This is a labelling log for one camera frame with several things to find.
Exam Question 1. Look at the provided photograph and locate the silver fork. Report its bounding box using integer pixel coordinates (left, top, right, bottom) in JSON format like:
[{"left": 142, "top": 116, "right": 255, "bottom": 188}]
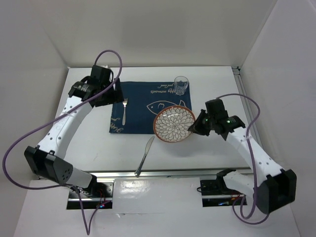
[{"left": 122, "top": 98, "right": 128, "bottom": 125}]

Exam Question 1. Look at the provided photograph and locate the blue fish placemat cloth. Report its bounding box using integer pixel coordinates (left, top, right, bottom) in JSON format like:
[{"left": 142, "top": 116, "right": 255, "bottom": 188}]
[{"left": 109, "top": 81, "right": 192, "bottom": 134}]

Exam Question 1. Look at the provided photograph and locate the floral patterned ceramic plate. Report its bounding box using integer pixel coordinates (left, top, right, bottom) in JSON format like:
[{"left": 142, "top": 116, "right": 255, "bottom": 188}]
[{"left": 153, "top": 106, "right": 196, "bottom": 143}]

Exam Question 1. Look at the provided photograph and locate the clear plastic cup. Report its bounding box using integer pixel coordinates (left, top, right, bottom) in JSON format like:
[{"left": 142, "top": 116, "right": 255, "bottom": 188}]
[{"left": 174, "top": 76, "right": 189, "bottom": 95}]

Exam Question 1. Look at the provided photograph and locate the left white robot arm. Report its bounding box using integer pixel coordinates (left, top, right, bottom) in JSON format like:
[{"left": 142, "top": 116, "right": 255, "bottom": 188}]
[{"left": 24, "top": 65, "right": 123, "bottom": 197}]

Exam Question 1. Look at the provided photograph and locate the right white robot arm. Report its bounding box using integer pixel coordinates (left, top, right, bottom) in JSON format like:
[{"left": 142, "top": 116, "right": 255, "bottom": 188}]
[{"left": 189, "top": 99, "right": 297, "bottom": 214}]

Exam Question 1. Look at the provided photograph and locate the silver table knife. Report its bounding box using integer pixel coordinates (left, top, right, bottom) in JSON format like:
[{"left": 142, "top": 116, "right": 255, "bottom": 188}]
[{"left": 134, "top": 136, "right": 155, "bottom": 177}]

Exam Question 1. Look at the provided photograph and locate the front aluminium rail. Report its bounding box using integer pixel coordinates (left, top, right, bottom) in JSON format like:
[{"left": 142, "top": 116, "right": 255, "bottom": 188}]
[{"left": 39, "top": 167, "right": 272, "bottom": 180}]

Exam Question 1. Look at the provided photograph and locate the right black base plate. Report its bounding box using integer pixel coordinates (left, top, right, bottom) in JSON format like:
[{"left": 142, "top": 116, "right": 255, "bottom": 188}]
[{"left": 197, "top": 180, "right": 244, "bottom": 207}]

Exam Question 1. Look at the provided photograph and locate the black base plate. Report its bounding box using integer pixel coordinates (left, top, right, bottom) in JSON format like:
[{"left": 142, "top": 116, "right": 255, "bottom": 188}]
[
  {"left": 66, "top": 181, "right": 114, "bottom": 210},
  {"left": 197, "top": 180, "right": 244, "bottom": 207}
]

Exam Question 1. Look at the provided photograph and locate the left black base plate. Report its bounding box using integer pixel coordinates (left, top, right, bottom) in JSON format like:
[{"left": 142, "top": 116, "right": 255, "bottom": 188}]
[{"left": 66, "top": 181, "right": 114, "bottom": 210}]

